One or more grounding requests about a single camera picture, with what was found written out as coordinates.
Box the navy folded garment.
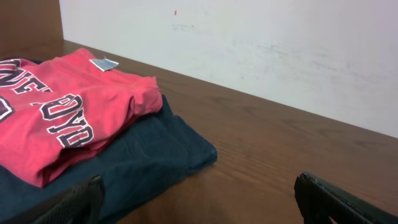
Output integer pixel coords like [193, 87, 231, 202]
[1, 94, 217, 222]

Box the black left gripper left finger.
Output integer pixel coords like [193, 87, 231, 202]
[1, 175, 105, 224]

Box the red folded printed t-shirt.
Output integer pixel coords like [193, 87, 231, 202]
[1, 49, 162, 187]

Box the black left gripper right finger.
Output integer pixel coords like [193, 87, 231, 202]
[294, 172, 397, 224]

